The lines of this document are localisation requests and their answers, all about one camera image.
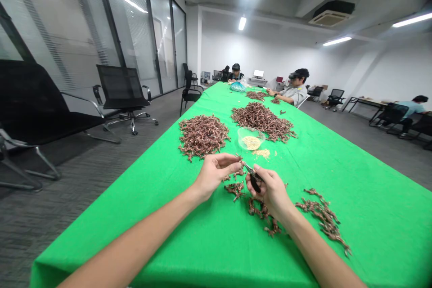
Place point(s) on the person's left hand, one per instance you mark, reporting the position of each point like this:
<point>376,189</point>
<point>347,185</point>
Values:
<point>209,176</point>

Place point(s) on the person's right hand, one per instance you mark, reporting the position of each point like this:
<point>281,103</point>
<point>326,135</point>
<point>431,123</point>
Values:
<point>271,191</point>

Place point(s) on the black hand cutters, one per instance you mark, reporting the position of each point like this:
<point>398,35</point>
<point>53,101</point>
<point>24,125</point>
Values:
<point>252,175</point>

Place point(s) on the single brown dried sprig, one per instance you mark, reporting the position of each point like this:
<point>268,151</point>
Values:
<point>238,158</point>

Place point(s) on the small cluster of brown sprigs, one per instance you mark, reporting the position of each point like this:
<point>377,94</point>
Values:
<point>235,189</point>
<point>238,174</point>

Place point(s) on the scattered beige seeds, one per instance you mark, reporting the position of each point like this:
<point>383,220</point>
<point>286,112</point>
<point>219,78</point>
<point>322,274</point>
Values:
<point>262,153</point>

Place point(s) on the beige seeds heap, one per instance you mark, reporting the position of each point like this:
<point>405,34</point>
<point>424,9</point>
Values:
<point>252,142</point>

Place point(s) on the long row of brown sprigs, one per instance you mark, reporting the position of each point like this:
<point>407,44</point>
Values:
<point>324,213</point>

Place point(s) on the clear plastic bowl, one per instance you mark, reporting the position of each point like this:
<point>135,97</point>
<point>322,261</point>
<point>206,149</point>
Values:
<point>251,132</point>

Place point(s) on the green tablecloth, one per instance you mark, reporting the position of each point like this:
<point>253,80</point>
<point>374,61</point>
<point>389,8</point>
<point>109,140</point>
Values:
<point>337,173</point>

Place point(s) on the black visitor chair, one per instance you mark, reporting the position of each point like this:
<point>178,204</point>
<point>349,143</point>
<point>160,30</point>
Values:
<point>188,73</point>
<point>189,95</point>

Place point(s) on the small pile of brown sprigs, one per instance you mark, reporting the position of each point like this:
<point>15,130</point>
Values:
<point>275,101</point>

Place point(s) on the blue plastic bag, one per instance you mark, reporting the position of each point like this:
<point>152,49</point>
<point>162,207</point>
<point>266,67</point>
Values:
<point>238,86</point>

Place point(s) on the white computer monitor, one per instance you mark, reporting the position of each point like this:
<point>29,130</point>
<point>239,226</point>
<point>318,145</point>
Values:
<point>259,73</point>

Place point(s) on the black mesh swivel chair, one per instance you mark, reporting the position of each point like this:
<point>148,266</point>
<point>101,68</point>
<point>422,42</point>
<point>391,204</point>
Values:
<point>121,89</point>

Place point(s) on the wooden desk with black legs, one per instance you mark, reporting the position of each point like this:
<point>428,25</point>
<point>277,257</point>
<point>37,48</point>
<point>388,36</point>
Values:
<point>362,101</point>

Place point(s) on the ceiling tube light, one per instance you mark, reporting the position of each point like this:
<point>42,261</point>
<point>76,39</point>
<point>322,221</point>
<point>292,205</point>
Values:
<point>413,19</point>
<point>242,23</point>
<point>337,41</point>

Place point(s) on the black sled-base office chair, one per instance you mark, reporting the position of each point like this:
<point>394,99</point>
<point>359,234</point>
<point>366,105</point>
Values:
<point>37,105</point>

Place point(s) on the ceiling air conditioner unit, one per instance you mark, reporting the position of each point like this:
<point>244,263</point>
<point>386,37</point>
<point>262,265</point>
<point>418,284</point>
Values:
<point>332,13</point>

